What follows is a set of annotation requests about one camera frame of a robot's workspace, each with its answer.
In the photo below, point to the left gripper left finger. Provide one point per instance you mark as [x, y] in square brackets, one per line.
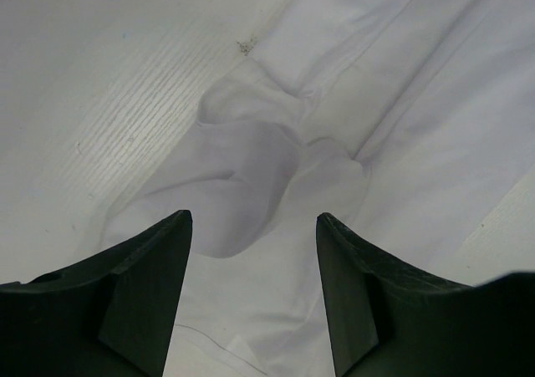
[111, 314]

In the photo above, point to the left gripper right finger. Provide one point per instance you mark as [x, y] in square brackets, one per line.
[389, 318]

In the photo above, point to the white t shirt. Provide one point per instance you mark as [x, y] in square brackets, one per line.
[411, 121]

